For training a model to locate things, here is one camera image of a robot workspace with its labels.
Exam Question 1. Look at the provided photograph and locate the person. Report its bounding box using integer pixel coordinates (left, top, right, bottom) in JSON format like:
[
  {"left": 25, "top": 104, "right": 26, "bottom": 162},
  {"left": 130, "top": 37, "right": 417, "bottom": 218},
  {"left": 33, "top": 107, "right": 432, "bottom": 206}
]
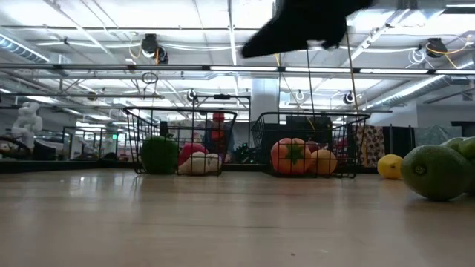
[{"left": 202, "top": 112, "right": 235, "bottom": 156}]

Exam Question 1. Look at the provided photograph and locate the orange-red tomato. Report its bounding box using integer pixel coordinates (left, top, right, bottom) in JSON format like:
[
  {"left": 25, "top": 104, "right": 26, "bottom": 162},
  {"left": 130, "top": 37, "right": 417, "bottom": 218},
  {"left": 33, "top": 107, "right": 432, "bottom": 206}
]
[{"left": 270, "top": 137, "right": 313, "bottom": 176}]

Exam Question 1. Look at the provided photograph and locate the yellow hanging cable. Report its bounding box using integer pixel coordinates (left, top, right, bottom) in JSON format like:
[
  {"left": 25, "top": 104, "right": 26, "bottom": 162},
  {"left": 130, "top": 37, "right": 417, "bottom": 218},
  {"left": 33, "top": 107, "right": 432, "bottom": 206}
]
[{"left": 346, "top": 33, "right": 360, "bottom": 114}]

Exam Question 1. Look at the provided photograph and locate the orange fruit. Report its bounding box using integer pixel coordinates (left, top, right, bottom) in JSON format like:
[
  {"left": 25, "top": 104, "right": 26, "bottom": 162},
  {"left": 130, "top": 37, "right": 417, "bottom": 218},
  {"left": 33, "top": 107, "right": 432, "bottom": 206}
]
[{"left": 309, "top": 148, "right": 338, "bottom": 176}]

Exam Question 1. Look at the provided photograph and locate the black device with green lights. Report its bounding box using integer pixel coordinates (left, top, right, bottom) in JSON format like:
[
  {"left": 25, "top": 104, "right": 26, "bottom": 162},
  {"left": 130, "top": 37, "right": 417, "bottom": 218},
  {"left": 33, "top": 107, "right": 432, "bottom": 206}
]
[{"left": 235, "top": 142, "right": 258, "bottom": 165}]

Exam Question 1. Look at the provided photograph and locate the patterned cloth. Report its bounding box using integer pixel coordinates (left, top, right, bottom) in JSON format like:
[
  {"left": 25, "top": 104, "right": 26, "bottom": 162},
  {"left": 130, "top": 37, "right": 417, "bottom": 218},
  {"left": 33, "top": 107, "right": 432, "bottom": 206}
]
[{"left": 354, "top": 124, "right": 386, "bottom": 168}]

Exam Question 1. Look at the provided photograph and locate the black metal table frame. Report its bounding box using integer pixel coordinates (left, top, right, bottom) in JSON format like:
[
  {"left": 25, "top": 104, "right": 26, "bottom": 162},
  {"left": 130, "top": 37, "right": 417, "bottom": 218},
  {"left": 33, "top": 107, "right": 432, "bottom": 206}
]
[{"left": 0, "top": 159, "right": 379, "bottom": 175}]

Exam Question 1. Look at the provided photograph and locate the black railing cart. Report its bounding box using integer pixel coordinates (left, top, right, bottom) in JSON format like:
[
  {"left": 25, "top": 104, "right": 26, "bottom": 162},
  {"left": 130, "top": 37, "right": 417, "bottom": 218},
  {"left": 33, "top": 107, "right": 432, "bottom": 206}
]
[{"left": 62, "top": 125, "right": 129, "bottom": 161}]

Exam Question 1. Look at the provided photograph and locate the black ceiling cable reel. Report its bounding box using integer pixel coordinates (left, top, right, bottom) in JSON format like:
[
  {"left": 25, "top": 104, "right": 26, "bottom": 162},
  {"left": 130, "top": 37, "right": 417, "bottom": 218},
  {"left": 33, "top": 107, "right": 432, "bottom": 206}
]
[
  {"left": 425, "top": 37, "right": 448, "bottom": 59},
  {"left": 142, "top": 33, "right": 170, "bottom": 65}
]

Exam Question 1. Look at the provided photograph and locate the silver ventilation duct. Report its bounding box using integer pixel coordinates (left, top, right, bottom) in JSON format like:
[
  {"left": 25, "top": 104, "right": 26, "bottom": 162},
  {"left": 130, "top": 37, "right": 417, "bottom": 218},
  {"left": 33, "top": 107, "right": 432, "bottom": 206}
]
[
  {"left": 365, "top": 73, "right": 475, "bottom": 111},
  {"left": 0, "top": 35, "right": 50, "bottom": 64}
]

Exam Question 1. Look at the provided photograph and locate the black panel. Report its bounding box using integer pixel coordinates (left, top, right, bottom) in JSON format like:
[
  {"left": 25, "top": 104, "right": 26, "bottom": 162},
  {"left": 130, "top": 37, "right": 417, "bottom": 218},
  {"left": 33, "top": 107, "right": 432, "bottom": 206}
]
[{"left": 381, "top": 125, "right": 416, "bottom": 156}]

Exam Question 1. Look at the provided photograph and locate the black wire basket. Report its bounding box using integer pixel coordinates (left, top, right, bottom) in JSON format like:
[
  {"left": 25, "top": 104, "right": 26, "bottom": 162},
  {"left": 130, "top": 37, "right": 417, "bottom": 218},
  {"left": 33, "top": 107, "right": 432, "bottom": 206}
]
[
  {"left": 123, "top": 106, "right": 238, "bottom": 176},
  {"left": 251, "top": 111, "right": 371, "bottom": 178}
]

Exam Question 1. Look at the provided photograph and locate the red bell pepper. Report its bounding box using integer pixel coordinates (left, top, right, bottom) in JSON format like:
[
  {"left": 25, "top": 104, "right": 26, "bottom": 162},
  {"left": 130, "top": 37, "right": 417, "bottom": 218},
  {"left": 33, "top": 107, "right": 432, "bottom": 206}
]
[{"left": 177, "top": 142, "right": 210, "bottom": 167}]

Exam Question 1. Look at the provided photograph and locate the black hanging cable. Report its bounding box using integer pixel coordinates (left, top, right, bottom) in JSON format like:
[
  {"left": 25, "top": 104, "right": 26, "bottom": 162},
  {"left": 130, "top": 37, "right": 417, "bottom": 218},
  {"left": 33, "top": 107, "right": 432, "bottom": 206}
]
[{"left": 306, "top": 48, "right": 316, "bottom": 114}]

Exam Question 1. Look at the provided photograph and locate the light green vegetable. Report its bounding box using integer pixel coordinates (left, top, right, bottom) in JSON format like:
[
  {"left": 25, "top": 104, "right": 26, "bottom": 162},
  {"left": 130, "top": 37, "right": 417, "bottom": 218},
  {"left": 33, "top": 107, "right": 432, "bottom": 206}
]
[{"left": 440, "top": 136, "right": 475, "bottom": 194}]

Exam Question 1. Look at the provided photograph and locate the white figure statue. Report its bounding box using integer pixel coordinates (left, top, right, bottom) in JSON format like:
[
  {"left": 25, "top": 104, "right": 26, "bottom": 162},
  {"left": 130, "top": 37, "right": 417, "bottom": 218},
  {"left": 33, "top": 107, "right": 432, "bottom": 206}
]
[{"left": 10, "top": 102, "right": 44, "bottom": 149}]

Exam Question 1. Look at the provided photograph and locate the black office chair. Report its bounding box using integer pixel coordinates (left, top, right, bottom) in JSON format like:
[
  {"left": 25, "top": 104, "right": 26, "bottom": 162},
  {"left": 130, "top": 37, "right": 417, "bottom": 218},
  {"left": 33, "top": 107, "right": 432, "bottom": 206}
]
[{"left": 0, "top": 135, "right": 57, "bottom": 161}]

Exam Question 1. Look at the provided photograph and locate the green lime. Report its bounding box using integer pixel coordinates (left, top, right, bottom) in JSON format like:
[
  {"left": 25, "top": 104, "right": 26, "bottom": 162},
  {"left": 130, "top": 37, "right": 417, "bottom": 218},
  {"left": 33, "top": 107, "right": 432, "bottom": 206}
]
[{"left": 400, "top": 144, "right": 471, "bottom": 202}]

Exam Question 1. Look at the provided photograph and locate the long metal light bar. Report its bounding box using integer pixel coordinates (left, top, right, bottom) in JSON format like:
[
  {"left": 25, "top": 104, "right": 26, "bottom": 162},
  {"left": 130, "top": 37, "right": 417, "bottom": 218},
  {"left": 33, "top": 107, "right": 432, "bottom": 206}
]
[{"left": 0, "top": 63, "right": 475, "bottom": 76}]

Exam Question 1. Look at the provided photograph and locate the yellow lemon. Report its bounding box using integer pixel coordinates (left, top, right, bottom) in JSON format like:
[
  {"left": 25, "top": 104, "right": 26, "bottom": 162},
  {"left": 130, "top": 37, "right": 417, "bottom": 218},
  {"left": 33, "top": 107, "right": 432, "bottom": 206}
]
[{"left": 377, "top": 154, "right": 404, "bottom": 181}]

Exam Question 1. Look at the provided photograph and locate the green bell pepper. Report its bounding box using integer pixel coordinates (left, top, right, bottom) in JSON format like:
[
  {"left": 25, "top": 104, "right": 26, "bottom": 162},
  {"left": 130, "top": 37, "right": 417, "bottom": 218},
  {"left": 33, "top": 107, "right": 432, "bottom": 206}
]
[{"left": 140, "top": 135, "right": 180, "bottom": 175}]

